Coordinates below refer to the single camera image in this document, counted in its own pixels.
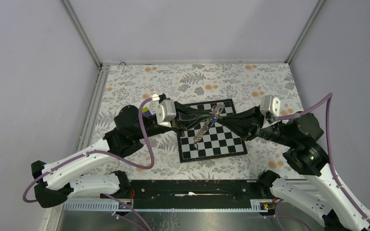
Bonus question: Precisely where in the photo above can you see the floral table cloth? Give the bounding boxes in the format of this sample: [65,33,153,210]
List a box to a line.
[89,64,303,180]

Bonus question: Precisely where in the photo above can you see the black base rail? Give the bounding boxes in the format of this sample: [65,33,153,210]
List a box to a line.
[100,179,288,211]

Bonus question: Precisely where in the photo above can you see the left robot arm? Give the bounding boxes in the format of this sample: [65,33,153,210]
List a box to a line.
[23,99,214,208]

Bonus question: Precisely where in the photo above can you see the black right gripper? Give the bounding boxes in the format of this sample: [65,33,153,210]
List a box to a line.
[216,103,297,146]

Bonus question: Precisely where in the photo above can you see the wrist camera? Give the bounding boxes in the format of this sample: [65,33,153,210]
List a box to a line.
[151,94,176,128]
[260,95,281,124]

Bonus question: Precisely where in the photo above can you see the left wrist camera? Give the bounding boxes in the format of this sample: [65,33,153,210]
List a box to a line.
[151,94,176,128]

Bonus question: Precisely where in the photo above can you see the black white chessboard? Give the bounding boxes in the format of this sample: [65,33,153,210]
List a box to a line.
[173,99,249,164]

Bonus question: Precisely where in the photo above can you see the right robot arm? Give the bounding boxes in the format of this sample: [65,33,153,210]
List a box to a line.
[218,107,370,231]

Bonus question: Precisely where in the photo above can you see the purple green toy brick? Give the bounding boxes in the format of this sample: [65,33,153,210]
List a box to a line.
[142,107,153,119]

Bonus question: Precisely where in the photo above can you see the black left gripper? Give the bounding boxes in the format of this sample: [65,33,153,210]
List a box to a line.
[136,101,212,140]

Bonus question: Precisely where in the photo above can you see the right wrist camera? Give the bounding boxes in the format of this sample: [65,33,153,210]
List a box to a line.
[260,95,281,124]

